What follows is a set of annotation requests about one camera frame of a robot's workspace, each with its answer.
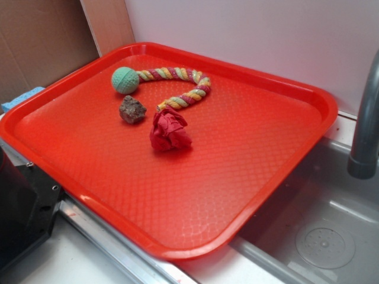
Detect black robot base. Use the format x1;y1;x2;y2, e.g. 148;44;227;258
1;150;63;273

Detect green rubber ball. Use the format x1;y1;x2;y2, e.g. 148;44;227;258
111;67;139;95

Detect red plastic tray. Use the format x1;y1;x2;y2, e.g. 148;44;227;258
1;43;338;260

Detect crumpled red paper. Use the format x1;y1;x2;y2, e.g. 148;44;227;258
149;107;192;151

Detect brown rock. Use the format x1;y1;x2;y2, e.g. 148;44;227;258
119;95;147;124

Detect grey sink basin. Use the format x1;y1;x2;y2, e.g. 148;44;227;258
179;138;378;283

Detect round sink drain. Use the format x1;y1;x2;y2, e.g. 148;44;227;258
296;221;355;269

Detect grey metal faucet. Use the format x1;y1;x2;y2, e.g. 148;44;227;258
348;54;378;179

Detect brown cardboard panel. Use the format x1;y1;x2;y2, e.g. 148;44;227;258
1;1;99;103

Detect blue sponge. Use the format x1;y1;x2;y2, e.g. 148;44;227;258
1;86;45;113

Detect multicolour braided rope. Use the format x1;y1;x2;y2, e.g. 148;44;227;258
136;67;212;112

